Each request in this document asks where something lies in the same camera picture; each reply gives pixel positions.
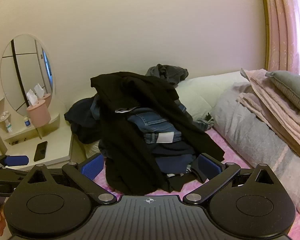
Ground navy garment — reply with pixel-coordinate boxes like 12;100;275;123
64;97;103;145

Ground cream and grey blanket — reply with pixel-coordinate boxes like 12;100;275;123
211;84;300;218

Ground blue jeans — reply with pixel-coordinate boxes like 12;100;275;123
126;107;183;145

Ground striped grey shirt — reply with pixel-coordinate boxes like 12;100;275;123
194;114;215;131

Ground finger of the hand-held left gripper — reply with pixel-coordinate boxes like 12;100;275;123
0;152;30;167
0;168;28;197

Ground oval mirror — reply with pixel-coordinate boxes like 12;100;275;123
0;33;56;117

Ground grey garment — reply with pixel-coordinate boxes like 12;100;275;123
145;64;189;86

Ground white pillow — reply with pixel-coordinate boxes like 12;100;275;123
176;71;249;123

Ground navy folded clothes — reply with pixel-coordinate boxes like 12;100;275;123
150;141;198;176

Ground dusty pink blanket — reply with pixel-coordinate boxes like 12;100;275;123
237;68;300;159

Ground pink floral bedsheet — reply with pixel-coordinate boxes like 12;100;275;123
94;127;300;240

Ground cream vanity table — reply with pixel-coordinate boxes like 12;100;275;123
0;99;74;168

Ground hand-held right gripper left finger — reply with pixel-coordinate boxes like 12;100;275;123
16;153;117;204

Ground grey cushion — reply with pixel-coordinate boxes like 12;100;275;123
265;70;300;112

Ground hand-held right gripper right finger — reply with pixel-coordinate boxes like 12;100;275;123
184;153;285;204

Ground pink curtain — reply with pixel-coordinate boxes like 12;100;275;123
261;0;300;77

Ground black smartphone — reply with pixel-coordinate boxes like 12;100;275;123
34;141;48;162

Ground black garment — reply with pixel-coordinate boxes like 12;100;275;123
90;72;225;196

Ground pink tissue box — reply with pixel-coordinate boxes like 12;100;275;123
26;89;51;128

